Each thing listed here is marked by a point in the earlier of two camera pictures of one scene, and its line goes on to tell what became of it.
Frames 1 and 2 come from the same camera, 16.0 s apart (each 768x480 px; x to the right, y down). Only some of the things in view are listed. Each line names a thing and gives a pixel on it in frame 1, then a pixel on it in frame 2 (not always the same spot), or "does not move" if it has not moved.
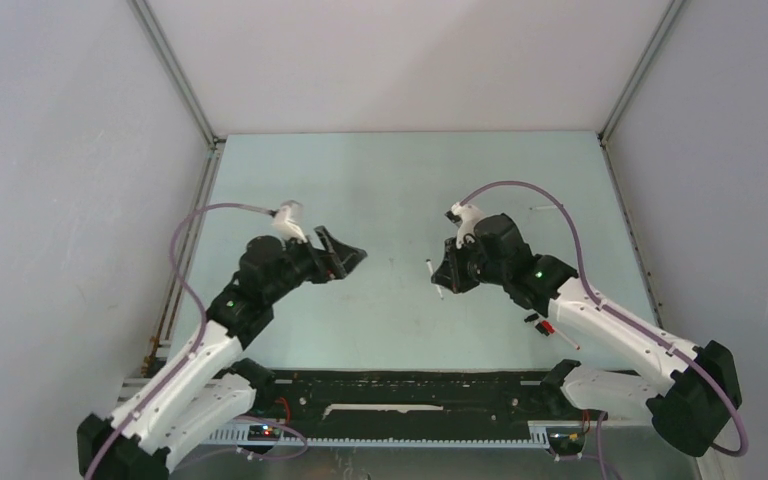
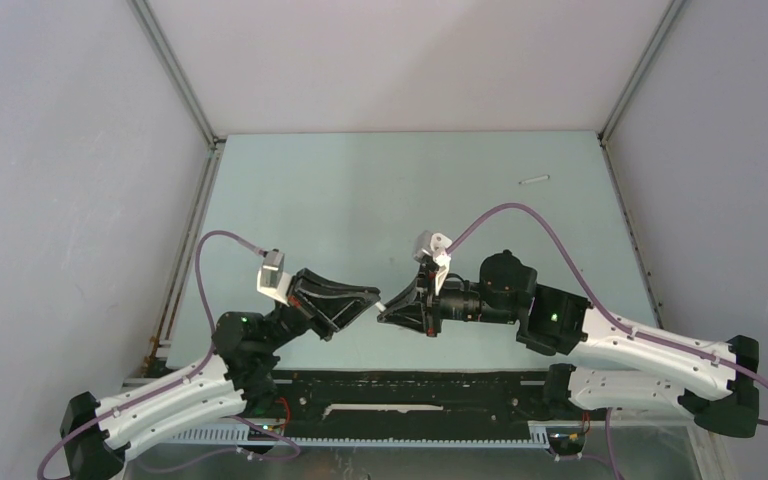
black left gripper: [345, 258] -> [329, 305]
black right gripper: [449, 275] -> [423, 316]
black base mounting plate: [412, 399] does not move
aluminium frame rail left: [217, 143] does not move
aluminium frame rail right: [670, 11] does not move
